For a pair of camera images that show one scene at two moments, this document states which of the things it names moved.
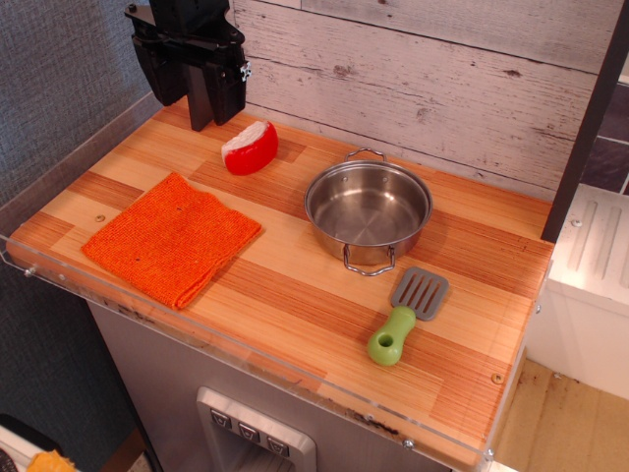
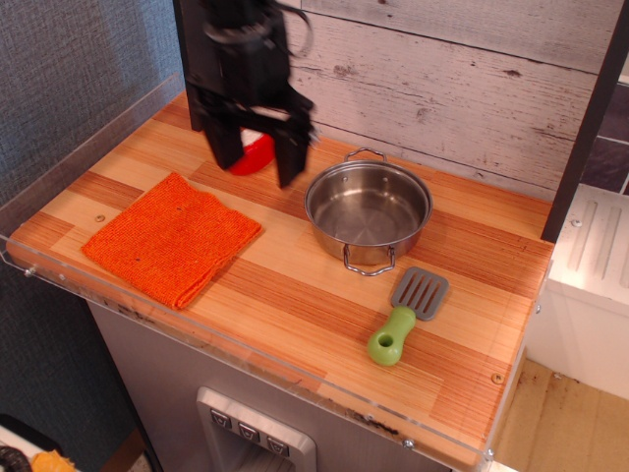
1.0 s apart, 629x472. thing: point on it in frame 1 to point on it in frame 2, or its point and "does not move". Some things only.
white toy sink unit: [580, 324] does not move
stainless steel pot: [370, 208] does not move
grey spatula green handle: [419, 294] does not move
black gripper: [208, 23] to [246, 51]
